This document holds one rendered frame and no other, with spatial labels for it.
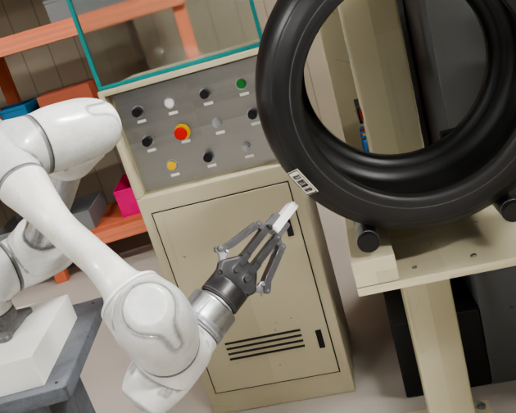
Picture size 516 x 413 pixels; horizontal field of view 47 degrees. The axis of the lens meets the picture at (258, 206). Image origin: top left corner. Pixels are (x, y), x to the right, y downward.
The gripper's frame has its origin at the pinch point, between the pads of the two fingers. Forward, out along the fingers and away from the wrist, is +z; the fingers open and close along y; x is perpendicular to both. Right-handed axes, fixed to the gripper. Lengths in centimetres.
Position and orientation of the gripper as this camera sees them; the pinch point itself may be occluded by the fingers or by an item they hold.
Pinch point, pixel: (282, 218)
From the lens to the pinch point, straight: 112.0
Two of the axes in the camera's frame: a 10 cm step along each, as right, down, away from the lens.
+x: 4.1, -1.8, -9.0
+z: 5.7, -7.1, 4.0
